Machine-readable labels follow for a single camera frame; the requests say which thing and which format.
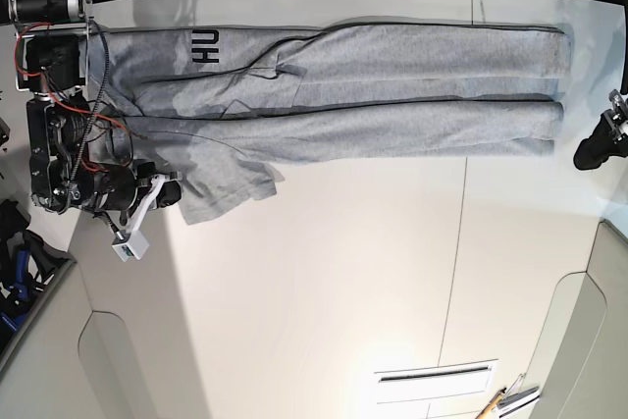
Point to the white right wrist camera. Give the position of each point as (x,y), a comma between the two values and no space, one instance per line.
(131,245)

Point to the silver binder clip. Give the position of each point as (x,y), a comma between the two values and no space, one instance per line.
(513,402)

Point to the wooden pencil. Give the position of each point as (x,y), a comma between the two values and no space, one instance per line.
(492,404)

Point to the grey T-shirt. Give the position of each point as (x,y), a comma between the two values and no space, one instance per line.
(224,105)

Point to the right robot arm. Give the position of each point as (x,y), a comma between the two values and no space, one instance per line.
(51,59)

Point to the blue and black tool pile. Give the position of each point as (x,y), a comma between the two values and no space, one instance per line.
(28,266)

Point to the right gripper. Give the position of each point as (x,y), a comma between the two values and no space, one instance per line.
(124,195)

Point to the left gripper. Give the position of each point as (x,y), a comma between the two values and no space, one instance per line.
(595,150)

